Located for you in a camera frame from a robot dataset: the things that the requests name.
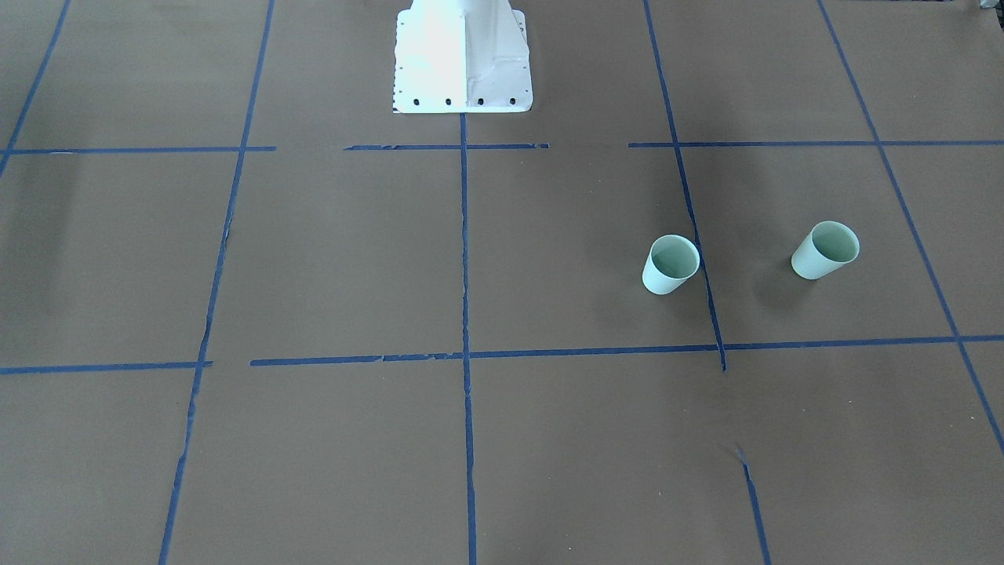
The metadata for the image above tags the pale green cup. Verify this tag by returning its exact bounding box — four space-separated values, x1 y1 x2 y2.
790 221 860 280
642 235 700 294

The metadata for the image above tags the blue tape line far vertical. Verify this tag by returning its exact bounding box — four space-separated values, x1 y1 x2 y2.
1 1 72 176

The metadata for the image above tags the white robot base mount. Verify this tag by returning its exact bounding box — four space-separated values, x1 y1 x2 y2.
392 1 534 114

